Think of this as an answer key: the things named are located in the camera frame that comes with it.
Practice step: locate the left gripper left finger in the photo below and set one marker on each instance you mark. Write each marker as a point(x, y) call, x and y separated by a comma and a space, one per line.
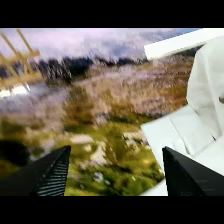
point(43, 176)

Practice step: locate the white shirt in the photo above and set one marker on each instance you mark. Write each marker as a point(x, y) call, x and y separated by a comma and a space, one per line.
point(206, 96)

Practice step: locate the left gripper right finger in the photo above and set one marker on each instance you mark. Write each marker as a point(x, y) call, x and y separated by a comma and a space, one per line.
point(190, 176)

